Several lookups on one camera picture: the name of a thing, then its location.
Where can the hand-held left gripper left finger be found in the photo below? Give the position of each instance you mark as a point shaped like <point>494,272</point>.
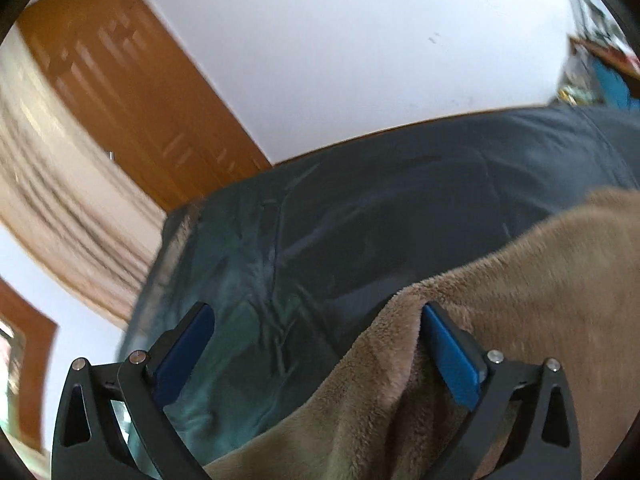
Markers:
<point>182,355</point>

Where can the brown wooden window frame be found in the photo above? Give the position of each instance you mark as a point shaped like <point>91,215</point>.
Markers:
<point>35,360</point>

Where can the blue cloth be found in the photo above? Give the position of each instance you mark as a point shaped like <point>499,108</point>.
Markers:
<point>610,82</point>

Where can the wooden desk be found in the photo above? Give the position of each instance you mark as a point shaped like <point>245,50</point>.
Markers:
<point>620,60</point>

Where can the clear plastic bag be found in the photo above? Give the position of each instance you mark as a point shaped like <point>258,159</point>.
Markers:
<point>575,80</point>

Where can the beige curtain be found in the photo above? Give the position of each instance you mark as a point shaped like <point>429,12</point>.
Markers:
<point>60,185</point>

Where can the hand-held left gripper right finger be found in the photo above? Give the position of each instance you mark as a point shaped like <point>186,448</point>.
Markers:
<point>452,355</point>

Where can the brown fleece garment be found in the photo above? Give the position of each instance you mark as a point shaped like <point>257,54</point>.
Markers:
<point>525,285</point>

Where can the brown wooden door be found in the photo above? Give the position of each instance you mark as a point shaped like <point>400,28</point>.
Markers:
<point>125,60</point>

